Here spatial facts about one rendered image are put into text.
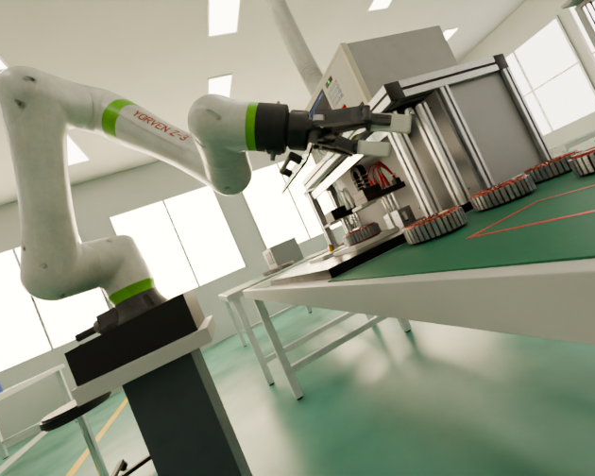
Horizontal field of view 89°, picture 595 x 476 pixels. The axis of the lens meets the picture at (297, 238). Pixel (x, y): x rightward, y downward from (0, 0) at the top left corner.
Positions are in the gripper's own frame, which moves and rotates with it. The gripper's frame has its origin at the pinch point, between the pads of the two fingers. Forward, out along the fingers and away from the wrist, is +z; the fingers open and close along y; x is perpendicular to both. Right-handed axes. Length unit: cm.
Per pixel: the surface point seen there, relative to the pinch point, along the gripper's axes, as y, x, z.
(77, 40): -192, 137, -234
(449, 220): 5.3, -15.5, 9.5
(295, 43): -181, 139, -43
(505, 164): -25.5, 4.9, 36.3
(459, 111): -21.2, 16.4, 21.1
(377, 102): -19.0, 16.1, -0.5
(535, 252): 33.9, -21.0, 4.1
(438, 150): -19.3, 5.1, 16.0
